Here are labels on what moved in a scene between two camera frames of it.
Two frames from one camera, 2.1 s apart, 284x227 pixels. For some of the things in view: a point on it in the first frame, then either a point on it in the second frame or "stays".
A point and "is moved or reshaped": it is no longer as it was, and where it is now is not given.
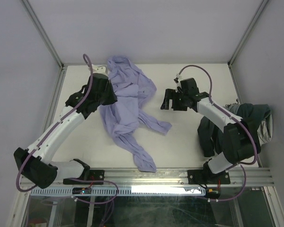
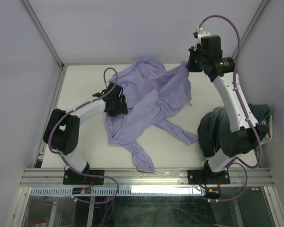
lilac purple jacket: x=133 y=90 is moved or reshaped
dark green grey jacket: x=258 y=117 stays
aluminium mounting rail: x=238 y=176 stays
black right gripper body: x=178 y=101 -> x=196 y=60
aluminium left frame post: x=44 y=34 stays
